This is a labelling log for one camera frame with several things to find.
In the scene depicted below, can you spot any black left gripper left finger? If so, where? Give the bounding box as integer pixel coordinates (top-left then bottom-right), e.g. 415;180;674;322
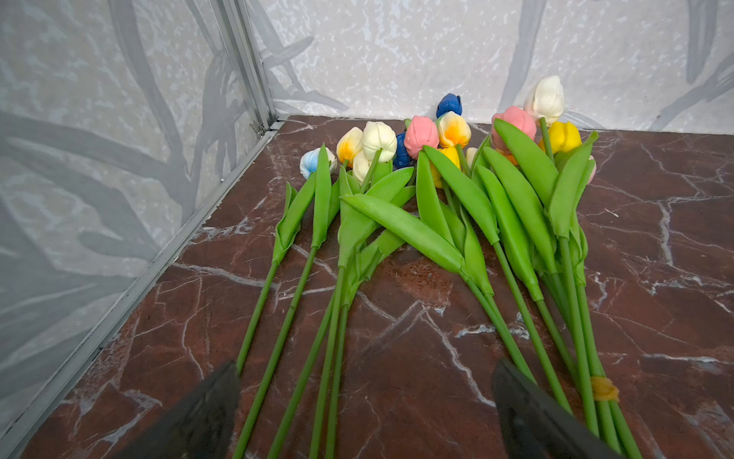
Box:
116;361;239;458

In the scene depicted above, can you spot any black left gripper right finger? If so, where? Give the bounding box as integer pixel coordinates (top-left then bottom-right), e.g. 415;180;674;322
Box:
492;360;621;458

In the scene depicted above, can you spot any white cream tulip flower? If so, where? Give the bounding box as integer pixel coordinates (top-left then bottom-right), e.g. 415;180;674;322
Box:
309;122;397;458

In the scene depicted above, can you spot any pink tulip flower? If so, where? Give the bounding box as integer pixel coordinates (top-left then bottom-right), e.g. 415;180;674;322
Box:
404;116;573;414

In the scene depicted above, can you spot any bundled tulip bouquet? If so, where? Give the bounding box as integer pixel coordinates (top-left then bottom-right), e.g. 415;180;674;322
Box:
470;76;641;458

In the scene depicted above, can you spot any light blue tulip flower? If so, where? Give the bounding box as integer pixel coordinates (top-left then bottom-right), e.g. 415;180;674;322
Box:
236;145;338;373

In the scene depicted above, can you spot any white orange tulip flower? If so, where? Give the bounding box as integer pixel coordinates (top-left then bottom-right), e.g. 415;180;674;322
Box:
233;127;365;458

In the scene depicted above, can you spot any dark blue tulip flower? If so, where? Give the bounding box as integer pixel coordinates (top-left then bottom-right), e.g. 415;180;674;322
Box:
436;93;463;119

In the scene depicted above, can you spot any aluminium frame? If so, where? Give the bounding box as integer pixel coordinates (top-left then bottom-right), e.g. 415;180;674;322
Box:
1;1;274;457

